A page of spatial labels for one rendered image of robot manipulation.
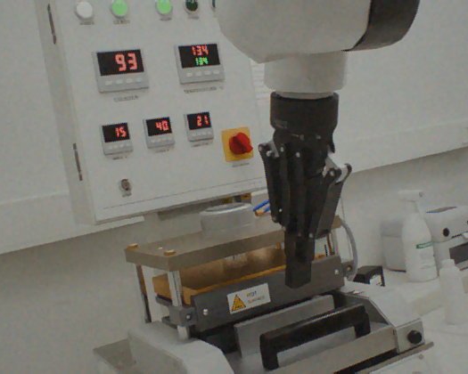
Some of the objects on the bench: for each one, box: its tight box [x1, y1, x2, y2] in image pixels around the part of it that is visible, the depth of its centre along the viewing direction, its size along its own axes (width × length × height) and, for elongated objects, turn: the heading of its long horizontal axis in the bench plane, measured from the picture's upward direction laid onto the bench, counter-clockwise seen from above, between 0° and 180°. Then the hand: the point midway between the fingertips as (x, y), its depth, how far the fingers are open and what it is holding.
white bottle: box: [439, 259, 468, 324], centre depth 139 cm, size 5×5×14 cm
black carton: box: [347, 265, 386, 287], centre depth 159 cm, size 6×9×7 cm
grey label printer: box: [381, 205, 468, 274], centre depth 177 cm, size 25×20×17 cm
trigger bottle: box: [397, 190, 438, 282], centre depth 165 cm, size 9×8×25 cm
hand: (299, 258), depth 73 cm, fingers closed
